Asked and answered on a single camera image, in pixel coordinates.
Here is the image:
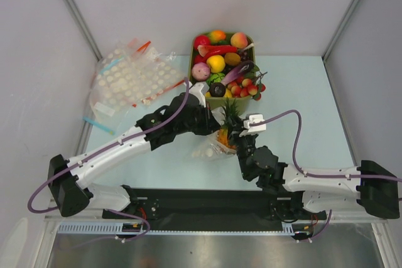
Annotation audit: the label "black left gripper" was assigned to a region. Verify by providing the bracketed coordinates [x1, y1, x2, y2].
[175, 102, 221, 136]

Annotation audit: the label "toy pineapple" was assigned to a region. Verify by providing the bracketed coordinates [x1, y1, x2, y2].
[216, 99, 240, 151]

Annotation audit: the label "clear dotted zip bag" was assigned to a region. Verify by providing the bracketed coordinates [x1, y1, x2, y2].
[191, 107, 236, 161]

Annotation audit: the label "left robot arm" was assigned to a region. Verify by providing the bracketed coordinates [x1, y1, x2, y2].
[48, 94, 223, 218]

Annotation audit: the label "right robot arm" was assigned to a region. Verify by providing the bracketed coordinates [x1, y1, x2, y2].
[229, 130, 400, 220]

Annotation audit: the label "pile of dotted zip bags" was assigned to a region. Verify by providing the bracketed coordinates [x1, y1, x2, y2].
[89, 38, 185, 130]

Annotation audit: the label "blue zip bag slider strip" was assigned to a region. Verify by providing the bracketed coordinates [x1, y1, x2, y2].
[83, 117, 115, 135]

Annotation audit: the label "dark purple toy plum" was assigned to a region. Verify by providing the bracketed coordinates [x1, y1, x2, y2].
[209, 82, 226, 97]

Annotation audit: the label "green plastic fruit bin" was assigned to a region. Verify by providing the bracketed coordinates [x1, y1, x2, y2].
[188, 33, 259, 114]

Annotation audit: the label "pink toy onion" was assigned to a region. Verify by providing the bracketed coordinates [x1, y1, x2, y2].
[191, 62, 210, 82]

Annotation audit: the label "toy lychee cluster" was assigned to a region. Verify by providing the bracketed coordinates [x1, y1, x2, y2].
[224, 72, 267, 101]

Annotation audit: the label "yellow toy lemon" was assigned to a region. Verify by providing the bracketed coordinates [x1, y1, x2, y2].
[206, 55, 225, 73]

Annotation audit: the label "brown toy kiwi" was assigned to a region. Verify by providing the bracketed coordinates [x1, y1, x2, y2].
[224, 53, 241, 67]

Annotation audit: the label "toy watermelon slice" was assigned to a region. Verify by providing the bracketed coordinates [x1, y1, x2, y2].
[197, 45, 217, 57]

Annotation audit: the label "red toy chili pepper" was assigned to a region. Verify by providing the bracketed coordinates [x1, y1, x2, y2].
[204, 45, 237, 59]

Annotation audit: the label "purple toy eggplant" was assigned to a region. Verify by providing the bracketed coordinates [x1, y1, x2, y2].
[220, 60, 255, 85]

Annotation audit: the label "toy purple grapes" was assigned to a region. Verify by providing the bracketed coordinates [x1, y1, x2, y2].
[237, 50, 250, 62]

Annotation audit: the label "red toy apple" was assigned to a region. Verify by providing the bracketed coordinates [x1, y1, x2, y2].
[193, 35, 210, 51]

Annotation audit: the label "orange toy mango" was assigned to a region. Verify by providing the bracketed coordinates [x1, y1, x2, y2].
[207, 30, 226, 45]

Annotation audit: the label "toy peach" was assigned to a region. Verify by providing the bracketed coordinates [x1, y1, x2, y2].
[230, 32, 248, 49]

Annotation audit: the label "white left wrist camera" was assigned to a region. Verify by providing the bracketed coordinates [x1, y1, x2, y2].
[189, 82, 209, 107]

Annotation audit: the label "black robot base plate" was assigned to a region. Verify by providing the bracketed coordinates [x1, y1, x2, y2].
[123, 188, 327, 230]

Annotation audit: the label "white cable duct strip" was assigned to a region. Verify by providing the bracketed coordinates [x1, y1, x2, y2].
[57, 221, 315, 236]

